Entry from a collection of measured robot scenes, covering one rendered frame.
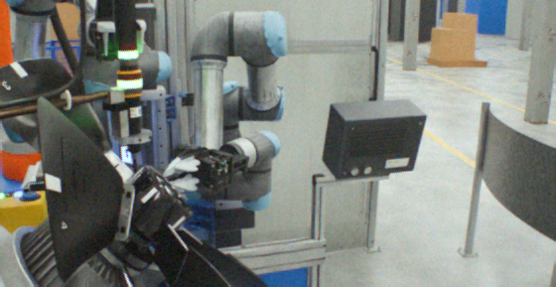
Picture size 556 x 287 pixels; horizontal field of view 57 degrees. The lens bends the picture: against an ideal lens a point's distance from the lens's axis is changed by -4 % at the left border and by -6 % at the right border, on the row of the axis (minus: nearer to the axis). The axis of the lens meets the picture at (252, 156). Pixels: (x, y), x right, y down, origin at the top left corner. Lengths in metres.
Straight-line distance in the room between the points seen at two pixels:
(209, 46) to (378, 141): 0.53
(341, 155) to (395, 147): 0.17
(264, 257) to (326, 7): 1.79
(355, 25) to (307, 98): 0.49
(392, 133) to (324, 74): 1.56
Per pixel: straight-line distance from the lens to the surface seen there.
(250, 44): 1.38
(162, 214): 0.90
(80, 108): 1.01
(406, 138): 1.58
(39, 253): 0.94
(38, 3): 1.51
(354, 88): 3.16
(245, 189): 1.35
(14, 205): 1.41
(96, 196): 0.75
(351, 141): 1.49
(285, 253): 1.58
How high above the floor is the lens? 1.55
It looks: 17 degrees down
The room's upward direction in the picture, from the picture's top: straight up
